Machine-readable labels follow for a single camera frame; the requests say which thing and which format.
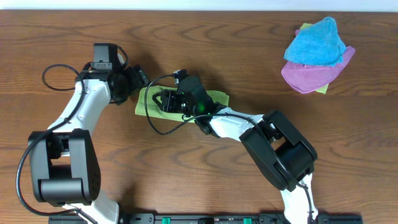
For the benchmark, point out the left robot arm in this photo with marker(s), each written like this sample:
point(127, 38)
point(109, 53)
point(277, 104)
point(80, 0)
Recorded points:
point(63, 164)

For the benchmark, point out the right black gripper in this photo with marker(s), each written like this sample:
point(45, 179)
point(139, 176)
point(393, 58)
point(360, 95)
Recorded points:
point(166, 97)

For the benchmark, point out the yellow-green cloth at bottom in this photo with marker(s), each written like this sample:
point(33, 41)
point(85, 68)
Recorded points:
point(324, 88)

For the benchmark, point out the blue microfiber cloth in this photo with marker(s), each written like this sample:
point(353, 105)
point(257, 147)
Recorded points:
point(317, 44)

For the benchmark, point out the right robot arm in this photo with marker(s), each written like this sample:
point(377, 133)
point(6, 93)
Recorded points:
point(282, 154)

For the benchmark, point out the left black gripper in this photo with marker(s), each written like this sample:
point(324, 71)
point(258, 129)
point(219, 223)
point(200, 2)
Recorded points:
point(137, 78)

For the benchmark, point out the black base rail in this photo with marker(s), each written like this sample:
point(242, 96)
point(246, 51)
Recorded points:
point(265, 218)

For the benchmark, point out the purple microfiber cloth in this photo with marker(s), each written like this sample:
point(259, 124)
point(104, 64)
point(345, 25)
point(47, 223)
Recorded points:
point(307, 78)

